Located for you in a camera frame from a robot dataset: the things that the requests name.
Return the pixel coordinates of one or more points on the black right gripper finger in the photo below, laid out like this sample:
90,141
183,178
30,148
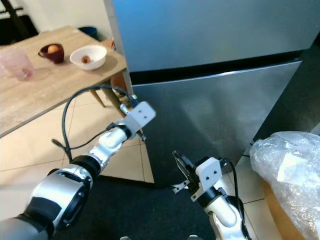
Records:
179,164
186,163

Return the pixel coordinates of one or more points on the pink plastic measuring cup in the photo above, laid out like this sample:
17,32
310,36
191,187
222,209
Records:
20,65

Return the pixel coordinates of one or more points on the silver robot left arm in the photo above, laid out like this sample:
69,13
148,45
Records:
65,195

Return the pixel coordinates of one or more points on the silver fridge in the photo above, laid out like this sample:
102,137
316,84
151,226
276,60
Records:
205,30

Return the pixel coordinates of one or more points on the black floor mat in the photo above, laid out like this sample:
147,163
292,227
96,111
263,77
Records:
145,210

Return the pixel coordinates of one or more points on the grey robot right foot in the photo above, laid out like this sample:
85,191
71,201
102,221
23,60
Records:
193,237

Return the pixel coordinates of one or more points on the grey robot foot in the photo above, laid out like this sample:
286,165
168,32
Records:
125,238
193,237

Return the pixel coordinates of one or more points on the white bowl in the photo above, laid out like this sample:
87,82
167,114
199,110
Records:
97,62

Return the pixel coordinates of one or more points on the grey robot left foot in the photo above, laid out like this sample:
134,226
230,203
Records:
125,238

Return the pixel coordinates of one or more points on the large brown cardboard box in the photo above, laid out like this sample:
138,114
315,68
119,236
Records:
277,215

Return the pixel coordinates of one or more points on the orange sweet potato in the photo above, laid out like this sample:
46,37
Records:
86,59

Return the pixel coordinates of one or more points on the bubble wrap bundle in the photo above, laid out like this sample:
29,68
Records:
290,165

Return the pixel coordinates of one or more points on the wooden table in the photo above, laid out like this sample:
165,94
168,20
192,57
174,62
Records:
50,85

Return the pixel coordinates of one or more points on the maroon cup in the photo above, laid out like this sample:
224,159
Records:
56,58

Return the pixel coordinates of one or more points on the blue bin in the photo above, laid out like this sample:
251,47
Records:
89,32

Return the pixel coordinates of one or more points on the round orange fruit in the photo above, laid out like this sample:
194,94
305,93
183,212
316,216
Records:
53,48

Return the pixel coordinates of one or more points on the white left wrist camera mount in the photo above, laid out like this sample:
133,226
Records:
140,116

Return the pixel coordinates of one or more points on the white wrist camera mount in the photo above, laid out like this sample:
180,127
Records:
140,116
210,172

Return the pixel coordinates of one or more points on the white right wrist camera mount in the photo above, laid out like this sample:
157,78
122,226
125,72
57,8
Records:
210,172

